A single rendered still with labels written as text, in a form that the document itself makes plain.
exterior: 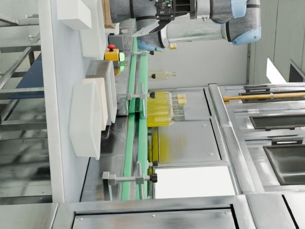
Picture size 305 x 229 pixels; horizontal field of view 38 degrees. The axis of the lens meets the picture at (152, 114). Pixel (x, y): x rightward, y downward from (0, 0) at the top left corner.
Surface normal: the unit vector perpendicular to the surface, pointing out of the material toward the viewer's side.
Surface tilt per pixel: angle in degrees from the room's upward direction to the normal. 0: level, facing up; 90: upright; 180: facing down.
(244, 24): 105
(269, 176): 90
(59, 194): 90
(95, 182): 90
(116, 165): 90
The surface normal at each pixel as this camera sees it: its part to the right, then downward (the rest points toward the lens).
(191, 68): 0.00, 0.44
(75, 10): -0.01, 0.07
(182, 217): -0.04, -0.90
